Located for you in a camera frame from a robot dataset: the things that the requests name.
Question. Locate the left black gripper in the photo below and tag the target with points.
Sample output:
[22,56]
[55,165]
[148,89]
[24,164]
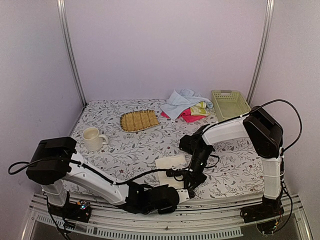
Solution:
[169,211]

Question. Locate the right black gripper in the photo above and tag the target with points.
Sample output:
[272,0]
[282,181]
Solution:
[195,178]

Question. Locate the cream towel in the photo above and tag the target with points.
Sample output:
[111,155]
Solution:
[170,162]

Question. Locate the light blue towel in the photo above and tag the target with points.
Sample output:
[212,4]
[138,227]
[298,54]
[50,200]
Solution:
[180,101]

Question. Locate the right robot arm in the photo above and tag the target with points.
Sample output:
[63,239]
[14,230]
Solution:
[266,136]

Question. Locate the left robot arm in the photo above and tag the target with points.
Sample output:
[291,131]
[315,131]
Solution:
[56,160]

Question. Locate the floral tablecloth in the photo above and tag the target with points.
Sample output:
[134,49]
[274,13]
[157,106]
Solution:
[234,168]

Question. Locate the pink towel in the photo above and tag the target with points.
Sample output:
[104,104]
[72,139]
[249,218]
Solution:
[185,115]

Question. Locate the yellow green patterned towel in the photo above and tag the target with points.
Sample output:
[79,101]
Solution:
[199,109]

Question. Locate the cream ceramic mug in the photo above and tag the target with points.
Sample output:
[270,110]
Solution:
[93,140]

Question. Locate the green plastic basket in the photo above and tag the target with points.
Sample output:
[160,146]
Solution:
[228,104]

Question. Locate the woven bamboo tray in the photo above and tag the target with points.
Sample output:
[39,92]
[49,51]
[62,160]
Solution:
[138,120]

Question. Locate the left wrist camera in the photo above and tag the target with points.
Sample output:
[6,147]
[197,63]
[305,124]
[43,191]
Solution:
[185,195]

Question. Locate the front aluminium rail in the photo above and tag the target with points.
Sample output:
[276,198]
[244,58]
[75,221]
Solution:
[197,219]

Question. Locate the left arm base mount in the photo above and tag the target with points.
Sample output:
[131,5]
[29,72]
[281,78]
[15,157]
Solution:
[76,211]

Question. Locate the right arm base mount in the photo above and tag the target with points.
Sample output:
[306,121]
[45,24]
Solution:
[267,209]

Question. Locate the right aluminium post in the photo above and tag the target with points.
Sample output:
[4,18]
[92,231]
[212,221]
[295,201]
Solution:
[268,16]

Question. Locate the aluminium post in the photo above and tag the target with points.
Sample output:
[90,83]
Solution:
[268,16]
[69,49]

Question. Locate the left aluminium post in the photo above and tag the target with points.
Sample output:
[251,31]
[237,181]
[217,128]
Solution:
[69,49]

